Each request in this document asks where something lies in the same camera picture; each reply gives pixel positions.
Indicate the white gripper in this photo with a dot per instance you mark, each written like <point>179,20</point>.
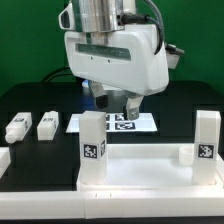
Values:
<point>128,62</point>

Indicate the white desk top tray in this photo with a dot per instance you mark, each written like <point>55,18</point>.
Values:
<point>149,167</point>

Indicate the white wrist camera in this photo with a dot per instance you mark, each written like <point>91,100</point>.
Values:
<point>69,18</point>

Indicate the white left fence block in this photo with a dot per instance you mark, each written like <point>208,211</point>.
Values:
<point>5,160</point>

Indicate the white marker sheet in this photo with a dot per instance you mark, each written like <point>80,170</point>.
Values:
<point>115,122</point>

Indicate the white front fence bar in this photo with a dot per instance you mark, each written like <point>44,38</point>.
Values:
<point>110,204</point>

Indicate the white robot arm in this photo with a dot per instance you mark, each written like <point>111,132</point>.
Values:
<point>108,43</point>

